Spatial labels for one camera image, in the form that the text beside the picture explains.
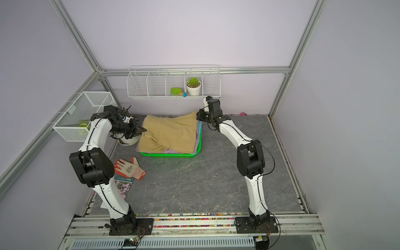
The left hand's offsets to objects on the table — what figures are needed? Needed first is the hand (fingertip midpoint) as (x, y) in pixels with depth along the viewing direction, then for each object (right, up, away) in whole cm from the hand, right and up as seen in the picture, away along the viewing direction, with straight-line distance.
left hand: (145, 129), depth 86 cm
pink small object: (+64, +13, +37) cm, 75 cm away
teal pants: (+30, -10, +6) cm, 32 cm away
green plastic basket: (+22, -15, +3) cm, 27 cm away
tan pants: (+17, -3, +3) cm, 18 cm away
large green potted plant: (-17, -8, +18) cm, 26 cm away
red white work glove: (-10, -24, +5) cm, 27 cm away
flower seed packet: (-13, -31, 0) cm, 33 cm away
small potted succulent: (+27, +26, +5) cm, 37 cm away
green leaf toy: (-25, +3, -12) cm, 28 cm away
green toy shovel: (+16, +25, +14) cm, 33 cm away
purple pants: (+13, -13, +3) cm, 18 cm away
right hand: (+28, +11, +8) cm, 31 cm away
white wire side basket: (-26, +2, -17) cm, 31 cm away
